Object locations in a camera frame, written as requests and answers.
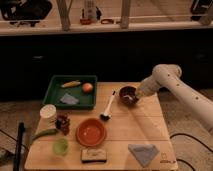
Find silver metal fork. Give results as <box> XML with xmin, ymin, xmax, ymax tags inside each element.
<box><xmin>123</xmin><ymin>95</ymin><xmax>134</xmax><ymax>101</ymax></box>

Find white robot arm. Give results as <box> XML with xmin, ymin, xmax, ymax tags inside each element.
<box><xmin>135</xmin><ymin>64</ymin><xmax>213</xmax><ymax>135</ymax></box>

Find purple bowl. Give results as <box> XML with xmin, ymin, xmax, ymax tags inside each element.
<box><xmin>119</xmin><ymin>86</ymin><xmax>139</xmax><ymax>106</ymax></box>

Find orange bowl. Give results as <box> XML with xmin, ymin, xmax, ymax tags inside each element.
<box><xmin>75</xmin><ymin>118</ymin><xmax>107</xmax><ymax>147</ymax></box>

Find orange fruit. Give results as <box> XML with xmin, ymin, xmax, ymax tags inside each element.
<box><xmin>82</xmin><ymin>83</ymin><xmax>93</xmax><ymax>93</ymax></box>

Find blue grey cloth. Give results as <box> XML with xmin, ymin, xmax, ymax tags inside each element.
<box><xmin>128</xmin><ymin>144</ymin><xmax>159</xmax><ymax>167</ymax></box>

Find green plastic tray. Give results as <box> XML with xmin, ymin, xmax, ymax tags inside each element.
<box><xmin>43</xmin><ymin>75</ymin><xmax>97</xmax><ymax>110</ymax></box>

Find blue cloth in tray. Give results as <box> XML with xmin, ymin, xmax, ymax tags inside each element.
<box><xmin>60</xmin><ymin>94</ymin><xmax>79</xmax><ymax>105</ymax></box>

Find wooden block sponge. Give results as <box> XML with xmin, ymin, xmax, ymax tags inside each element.
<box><xmin>81</xmin><ymin>149</ymin><xmax>107</xmax><ymax>163</ymax></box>

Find dark red grape bunch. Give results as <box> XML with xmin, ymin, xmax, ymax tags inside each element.
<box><xmin>55</xmin><ymin>115</ymin><xmax>70</xmax><ymax>135</ymax></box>

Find white cup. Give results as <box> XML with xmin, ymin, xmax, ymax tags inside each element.
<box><xmin>40</xmin><ymin>104</ymin><xmax>57</xmax><ymax>122</ymax></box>

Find light green cup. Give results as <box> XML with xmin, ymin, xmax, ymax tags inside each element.
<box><xmin>53</xmin><ymin>138</ymin><xmax>68</xmax><ymax>155</ymax></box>

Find green pepper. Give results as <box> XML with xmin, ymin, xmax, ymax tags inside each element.
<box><xmin>32</xmin><ymin>129</ymin><xmax>58</xmax><ymax>141</ymax></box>

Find white bottle on ledge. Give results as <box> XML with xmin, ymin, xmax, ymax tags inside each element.
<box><xmin>84</xmin><ymin>0</ymin><xmax>97</xmax><ymax>23</ymax></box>

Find black pole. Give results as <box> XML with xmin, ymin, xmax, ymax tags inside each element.
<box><xmin>13</xmin><ymin>122</ymin><xmax>25</xmax><ymax>171</ymax></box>

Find black office chair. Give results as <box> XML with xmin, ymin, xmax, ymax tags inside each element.
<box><xmin>0</xmin><ymin>0</ymin><xmax>52</xmax><ymax>27</ymax></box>

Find black cable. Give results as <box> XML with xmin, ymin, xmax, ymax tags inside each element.
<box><xmin>169</xmin><ymin>132</ymin><xmax>213</xmax><ymax>171</ymax></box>

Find orange ring object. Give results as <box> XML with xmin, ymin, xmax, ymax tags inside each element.
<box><xmin>101</xmin><ymin>19</ymin><xmax>114</xmax><ymax>24</ymax></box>

